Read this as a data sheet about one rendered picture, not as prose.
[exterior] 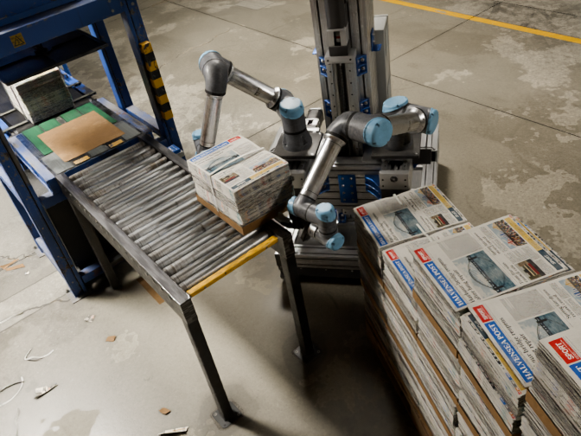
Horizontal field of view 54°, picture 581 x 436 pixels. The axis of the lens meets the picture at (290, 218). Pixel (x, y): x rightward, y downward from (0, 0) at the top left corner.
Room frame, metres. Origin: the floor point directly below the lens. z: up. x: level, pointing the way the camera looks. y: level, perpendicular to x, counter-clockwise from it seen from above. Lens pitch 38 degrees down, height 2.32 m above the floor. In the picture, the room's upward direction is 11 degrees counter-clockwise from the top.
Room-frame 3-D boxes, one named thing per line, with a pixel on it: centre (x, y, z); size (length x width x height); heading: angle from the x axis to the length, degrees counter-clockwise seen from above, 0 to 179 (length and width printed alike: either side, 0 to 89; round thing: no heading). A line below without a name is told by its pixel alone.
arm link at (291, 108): (2.50, -0.10, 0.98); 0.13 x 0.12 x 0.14; 10
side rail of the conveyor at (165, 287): (2.12, 0.81, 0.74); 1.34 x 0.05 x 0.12; 32
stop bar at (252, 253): (1.69, 0.25, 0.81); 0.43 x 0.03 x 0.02; 122
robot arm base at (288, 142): (2.50, -0.11, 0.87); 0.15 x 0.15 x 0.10
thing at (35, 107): (3.60, 1.45, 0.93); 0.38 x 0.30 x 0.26; 32
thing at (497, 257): (1.22, -0.56, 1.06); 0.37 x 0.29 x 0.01; 101
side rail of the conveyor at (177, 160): (2.39, 0.39, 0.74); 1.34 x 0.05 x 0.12; 32
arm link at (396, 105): (2.32, -0.58, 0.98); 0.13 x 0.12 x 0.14; 43
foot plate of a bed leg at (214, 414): (1.58, 0.47, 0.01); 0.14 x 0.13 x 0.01; 122
